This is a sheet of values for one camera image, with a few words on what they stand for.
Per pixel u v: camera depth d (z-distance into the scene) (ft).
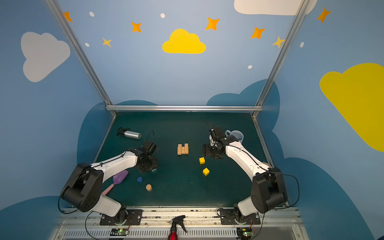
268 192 1.42
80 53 2.76
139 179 2.83
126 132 3.43
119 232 2.32
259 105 3.79
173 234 2.22
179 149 3.21
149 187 2.69
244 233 2.35
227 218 2.43
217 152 2.33
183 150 3.22
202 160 3.05
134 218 2.41
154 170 2.88
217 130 2.31
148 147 2.41
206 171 2.90
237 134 3.23
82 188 1.44
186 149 3.22
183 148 3.24
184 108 3.94
